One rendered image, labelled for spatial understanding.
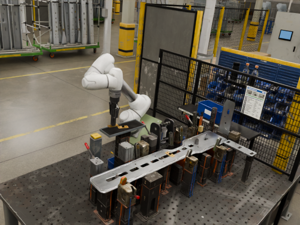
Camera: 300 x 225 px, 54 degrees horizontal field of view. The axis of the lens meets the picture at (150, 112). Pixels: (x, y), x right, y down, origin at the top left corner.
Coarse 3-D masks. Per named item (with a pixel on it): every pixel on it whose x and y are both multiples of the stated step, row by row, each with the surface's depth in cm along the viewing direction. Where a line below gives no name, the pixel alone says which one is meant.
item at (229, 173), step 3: (234, 150) 264; (231, 156) 265; (231, 159) 267; (231, 162) 269; (228, 165) 270; (231, 165) 272; (228, 168) 270; (228, 171) 274; (228, 174) 272; (231, 174) 272
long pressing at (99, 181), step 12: (204, 132) 280; (192, 144) 256; (204, 144) 258; (144, 156) 229; (156, 156) 232; (180, 156) 235; (120, 168) 211; (132, 168) 213; (144, 168) 214; (156, 168) 216; (96, 180) 196; (132, 180) 200
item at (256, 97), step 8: (248, 88) 285; (256, 88) 278; (248, 96) 286; (256, 96) 280; (264, 96) 274; (248, 104) 288; (256, 104) 282; (240, 112) 296; (248, 112) 290; (256, 112) 283
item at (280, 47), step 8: (280, 16) 803; (288, 16) 790; (296, 16) 777; (280, 24) 808; (288, 24) 794; (296, 24) 781; (272, 32) 827; (280, 32) 810; (288, 32) 796; (296, 32) 785; (272, 40) 832; (280, 40) 817; (288, 40) 801; (296, 40) 790; (272, 48) 837; (280, 48) 822; (288, 48) 808; (296, 48) 794; (272, 56) 842; (280, 56) 827; (288, 56) 812; (296, 56) 798
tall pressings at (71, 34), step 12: (60, 0) 903; (72, 0) 926; (84, 0) 934; (72, 12) 935; (84, 12) 943; (72, 24) 946; (84, 24) 987; (60, 36) 951; (72, 36) 958; (84, 36) 966
